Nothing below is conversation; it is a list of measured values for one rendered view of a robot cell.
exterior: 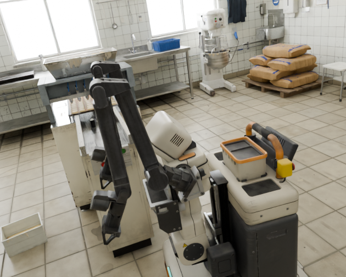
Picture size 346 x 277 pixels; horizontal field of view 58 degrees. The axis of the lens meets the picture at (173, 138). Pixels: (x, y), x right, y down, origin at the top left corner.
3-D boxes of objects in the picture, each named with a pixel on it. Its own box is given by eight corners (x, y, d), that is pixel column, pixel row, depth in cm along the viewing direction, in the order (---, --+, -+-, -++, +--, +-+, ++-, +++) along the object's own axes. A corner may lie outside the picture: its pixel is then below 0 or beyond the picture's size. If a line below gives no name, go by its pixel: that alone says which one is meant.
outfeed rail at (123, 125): (96, 84, 370) (95, 78, 367) (99, 84, 371) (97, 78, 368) (130, 145, 192) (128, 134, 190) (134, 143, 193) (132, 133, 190)
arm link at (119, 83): (127, 71, 98) (124, 67, 107) (85, 87, 97) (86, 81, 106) (171, 186, 116) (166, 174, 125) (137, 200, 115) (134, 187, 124)
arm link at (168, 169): (178, 175, 117) (174, 168, 122) (154, 165, 114) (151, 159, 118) (166, 195, 119) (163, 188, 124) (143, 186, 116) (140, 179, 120)
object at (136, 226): (99, 209, 283) (73, 115, 248) (136, 197, 292) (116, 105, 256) (110, 262, 221) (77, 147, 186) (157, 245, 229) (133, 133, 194)
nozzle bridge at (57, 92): (51, 116, 274) (39, 78, 261) (132, 98, 291) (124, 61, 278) (50, 128, 245) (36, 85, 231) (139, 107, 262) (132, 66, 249)
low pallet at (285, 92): (241, 86, 583) (241, 80, 579) (276, 77, 609) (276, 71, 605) (288, 99, 480) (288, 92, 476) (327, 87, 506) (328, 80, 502)
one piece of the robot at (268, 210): (251, 231, 205) (244, 110, 173) (301, 299, 156) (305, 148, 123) (202, 244, 200) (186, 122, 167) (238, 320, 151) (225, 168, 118)
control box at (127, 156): (94, 173, 195) (88, 153, 190) (131, 162, 201) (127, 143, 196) (94, 176, 192) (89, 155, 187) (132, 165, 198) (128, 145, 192)
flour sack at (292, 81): (288, 90, 484) (288, 81, 478) (268, 86, 520) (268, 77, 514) (321, 79, 510) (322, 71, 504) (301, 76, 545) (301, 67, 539)
